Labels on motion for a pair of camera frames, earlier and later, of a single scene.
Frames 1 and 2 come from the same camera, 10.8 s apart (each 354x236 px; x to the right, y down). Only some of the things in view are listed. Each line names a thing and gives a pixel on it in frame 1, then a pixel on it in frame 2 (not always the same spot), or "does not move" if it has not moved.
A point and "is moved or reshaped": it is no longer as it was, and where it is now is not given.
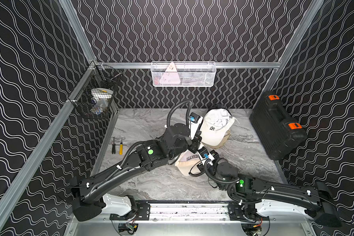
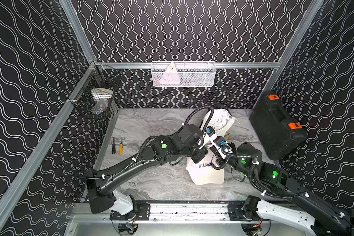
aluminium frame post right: (290, 48) does not move
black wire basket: (93, 97) does not move
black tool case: (279, 133) does not move
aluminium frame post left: (72, 14) does not move
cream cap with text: (186, 161) is moved or reshaped
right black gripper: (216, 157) → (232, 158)
